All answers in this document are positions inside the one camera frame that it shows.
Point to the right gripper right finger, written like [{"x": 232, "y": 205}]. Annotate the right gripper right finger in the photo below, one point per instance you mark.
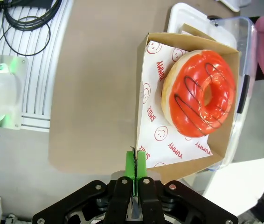
[{"x": 150, "y": 198}]

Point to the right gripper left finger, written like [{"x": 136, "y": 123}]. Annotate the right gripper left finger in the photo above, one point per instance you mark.
[{"x": 120, "y": 198}]

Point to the white printed paper liner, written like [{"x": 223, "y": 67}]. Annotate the white printed paper liner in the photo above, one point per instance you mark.
[{"x": 178, "y": 147}]

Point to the brown cardboard donut box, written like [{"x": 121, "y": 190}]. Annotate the brown cardboard donut box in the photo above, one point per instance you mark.
[{"x": 218, "y": 147}]

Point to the red glazed donut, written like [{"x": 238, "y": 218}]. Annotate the red glazed donut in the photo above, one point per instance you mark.
[{"x": 192, "y": 70}]

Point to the white side table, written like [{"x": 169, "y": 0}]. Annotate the white side table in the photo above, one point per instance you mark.
[{"x": 239, "y": 186}]

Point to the white display tray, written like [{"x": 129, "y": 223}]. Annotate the white display tray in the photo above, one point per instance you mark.
[{"x": 176, "y": 18}]

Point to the clear plastic bin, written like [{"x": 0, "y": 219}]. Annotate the clear plastic bin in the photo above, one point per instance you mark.
[{"x": 246, "y": 37}]

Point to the aluminium slatted base frame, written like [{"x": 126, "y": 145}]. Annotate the aluminium slatted base frame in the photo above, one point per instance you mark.
[{"x": 38, "y": 70}]

